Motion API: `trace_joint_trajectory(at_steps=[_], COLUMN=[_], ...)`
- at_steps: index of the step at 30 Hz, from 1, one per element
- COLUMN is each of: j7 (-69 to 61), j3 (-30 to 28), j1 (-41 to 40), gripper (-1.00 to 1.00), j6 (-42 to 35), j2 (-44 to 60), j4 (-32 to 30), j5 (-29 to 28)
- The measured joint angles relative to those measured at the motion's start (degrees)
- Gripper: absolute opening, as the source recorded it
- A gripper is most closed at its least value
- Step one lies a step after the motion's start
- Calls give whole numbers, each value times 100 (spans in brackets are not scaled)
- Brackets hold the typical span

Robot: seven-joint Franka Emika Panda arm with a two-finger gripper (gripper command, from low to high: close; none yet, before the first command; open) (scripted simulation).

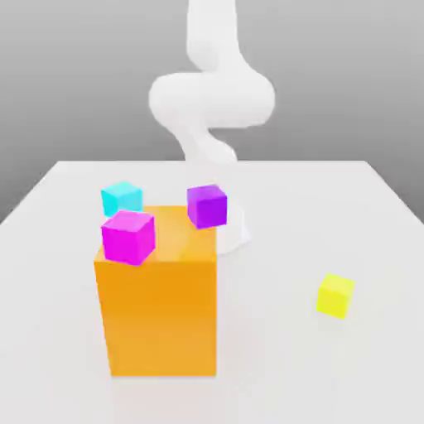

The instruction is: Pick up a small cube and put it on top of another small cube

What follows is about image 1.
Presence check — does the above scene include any small purple cube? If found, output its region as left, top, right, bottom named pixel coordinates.
left=185, top=184, right=229, bottom=230

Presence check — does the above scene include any small magenta cube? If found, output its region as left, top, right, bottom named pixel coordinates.
left=100, top=210, right=157, bottom=267

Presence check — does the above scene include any small cyan cube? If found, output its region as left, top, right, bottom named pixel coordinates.
left=100, top=181, right=144, bottom=219

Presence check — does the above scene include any small yellow cube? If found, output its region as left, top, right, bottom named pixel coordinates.
left=316, top=272, right=356, bottom=320

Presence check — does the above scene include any large orange box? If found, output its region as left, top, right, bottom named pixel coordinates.
left=93, top=205, right=219, bottom=378

